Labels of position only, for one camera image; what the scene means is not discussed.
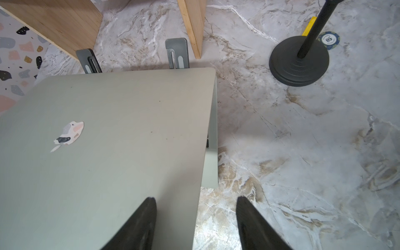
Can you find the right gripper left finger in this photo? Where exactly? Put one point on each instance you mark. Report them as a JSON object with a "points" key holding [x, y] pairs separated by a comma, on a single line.
{"points": [[138, 231]]}

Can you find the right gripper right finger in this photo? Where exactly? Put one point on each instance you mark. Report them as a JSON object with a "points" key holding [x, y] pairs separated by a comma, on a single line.
{"points": [[255, 232]]}

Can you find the silver laptop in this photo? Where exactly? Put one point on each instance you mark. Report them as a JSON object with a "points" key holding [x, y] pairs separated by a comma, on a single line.
{"points": [[80, 153]]}

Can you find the black folding laptop stand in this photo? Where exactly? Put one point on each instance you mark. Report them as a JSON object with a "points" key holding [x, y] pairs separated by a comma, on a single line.
{"points": [[177, 53]]}

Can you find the blue poker chip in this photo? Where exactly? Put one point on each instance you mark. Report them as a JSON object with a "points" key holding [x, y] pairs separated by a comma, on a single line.
{"points": [[329, 39]]}

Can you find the yellow block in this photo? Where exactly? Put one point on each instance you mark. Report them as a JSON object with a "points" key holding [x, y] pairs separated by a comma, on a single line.
{"points": [[309, 26]]}

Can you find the wooden shelf unit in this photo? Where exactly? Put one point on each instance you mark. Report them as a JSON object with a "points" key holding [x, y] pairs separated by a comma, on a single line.
{"points": [[74, 25]]}

